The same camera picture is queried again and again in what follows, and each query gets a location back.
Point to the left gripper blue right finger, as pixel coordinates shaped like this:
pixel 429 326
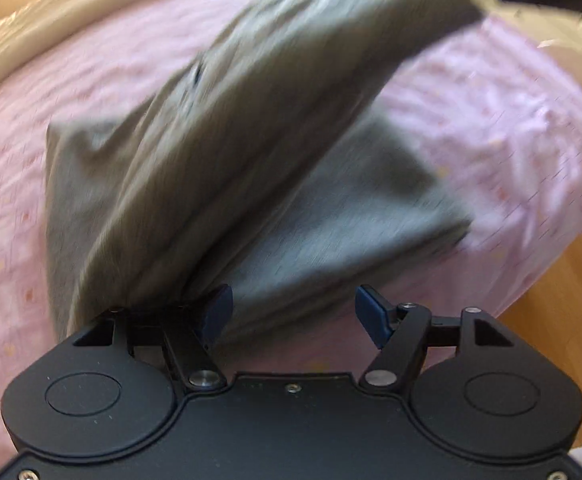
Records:
pixel 399 333

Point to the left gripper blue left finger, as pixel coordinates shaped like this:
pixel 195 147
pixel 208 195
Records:
pixel 191 332

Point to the grey speckled pants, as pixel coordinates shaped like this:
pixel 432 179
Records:
pixel 152 209

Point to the folded grey pants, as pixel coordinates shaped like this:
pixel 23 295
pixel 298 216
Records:
pixel 369 211

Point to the pink patterned bed sheet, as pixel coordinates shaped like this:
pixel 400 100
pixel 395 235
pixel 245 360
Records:
pixel 497 119

